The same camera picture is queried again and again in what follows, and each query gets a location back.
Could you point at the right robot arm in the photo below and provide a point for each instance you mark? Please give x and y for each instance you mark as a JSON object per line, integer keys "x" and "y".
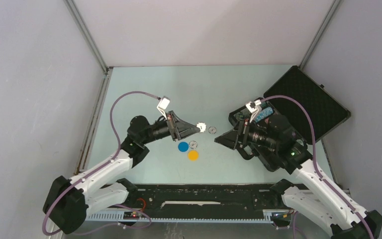
{"x": 334, "y": 211}

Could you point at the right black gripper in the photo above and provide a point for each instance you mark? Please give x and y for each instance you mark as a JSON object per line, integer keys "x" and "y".
{"x": 229, "y": 139}

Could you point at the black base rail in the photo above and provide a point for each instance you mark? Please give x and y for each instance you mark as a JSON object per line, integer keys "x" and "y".
{"x": 206, "y": 201}

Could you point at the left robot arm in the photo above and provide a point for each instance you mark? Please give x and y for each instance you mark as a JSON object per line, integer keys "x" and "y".
{"x": 71, "y": 200}

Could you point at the white poker chip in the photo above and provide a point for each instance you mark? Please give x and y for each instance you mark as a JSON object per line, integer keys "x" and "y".
{"x": 212, "y": 130}
{"x": 201, "y": 126}
{"x": 193, "y": 144}

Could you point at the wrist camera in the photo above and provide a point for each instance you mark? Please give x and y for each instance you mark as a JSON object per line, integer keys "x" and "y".
{"x": 254, "y": 107}
{"x": 162, "y": 106}

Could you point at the yellow disc chip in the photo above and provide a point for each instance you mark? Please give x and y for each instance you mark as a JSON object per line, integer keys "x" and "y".
{"x": 193, "y": 155}

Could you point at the black poker case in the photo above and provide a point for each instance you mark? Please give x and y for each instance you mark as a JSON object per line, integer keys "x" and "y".
{"x": 310, "y": 110}

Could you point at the blue chip row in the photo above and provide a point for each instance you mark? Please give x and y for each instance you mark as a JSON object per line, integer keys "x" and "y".
{"x": 263, "y": 114}

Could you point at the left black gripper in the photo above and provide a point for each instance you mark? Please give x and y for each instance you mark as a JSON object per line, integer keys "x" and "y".
{"x": 181, "y": 129}

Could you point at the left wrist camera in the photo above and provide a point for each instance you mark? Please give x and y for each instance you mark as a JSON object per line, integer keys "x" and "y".
{"x": 162, "y": 106}

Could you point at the blue disc chip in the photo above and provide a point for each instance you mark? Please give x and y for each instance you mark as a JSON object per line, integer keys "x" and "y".
{"x": 183, "y": 147}

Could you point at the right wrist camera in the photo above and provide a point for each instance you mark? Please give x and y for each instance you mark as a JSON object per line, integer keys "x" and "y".
{"x": 254, "y": 107}

